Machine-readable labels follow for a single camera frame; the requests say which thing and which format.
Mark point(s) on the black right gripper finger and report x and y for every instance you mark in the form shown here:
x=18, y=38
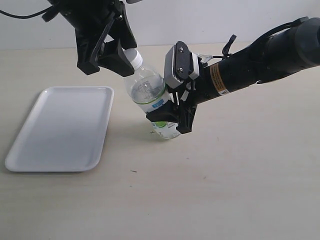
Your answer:
x=165, y=113
x=186, y=118

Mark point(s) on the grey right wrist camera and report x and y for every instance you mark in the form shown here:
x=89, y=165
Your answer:
x=180, y=65

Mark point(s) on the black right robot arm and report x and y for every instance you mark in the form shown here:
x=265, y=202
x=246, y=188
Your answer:
x=282, y=51

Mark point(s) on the clear plastic drink bottle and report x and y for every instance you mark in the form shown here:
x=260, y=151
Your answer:
x=147, y=90

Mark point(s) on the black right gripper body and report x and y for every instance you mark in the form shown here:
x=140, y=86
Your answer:
x=181, y=94

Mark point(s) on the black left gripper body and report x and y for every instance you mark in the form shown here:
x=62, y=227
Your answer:
x=88, y=17

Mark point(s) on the white rectangular tray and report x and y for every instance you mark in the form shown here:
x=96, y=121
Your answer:
x=64, y=132

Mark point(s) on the white bottle cap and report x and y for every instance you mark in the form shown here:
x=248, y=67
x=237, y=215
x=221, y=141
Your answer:
x=134, y=57

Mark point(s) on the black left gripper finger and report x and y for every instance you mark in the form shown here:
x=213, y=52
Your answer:
x=113, y=21
x=95, y=54

